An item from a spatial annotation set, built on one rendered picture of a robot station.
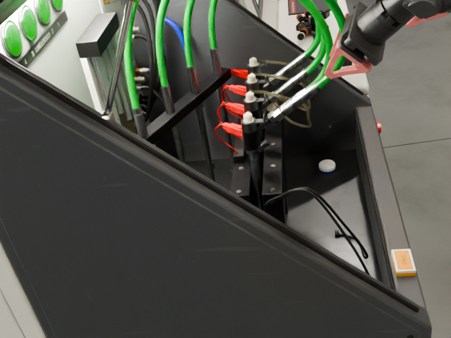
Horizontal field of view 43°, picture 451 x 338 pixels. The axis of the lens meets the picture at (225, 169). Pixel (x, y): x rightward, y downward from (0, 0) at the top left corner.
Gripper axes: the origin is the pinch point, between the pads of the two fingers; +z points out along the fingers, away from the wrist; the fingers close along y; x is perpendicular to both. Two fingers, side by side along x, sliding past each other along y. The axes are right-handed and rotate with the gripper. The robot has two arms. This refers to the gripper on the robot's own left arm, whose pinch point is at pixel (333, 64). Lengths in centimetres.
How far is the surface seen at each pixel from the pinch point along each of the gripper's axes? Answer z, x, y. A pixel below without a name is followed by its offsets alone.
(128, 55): 17.4, -28.9, 7.7
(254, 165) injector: 22.8, 1.3, 8.7
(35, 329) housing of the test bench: 35, -19, 50
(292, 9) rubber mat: 50, 7, -80
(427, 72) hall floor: 119, 124, -212
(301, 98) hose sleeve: 7.2, -0.4, 3.4
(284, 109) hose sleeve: 10.6, -1.5, 4.5
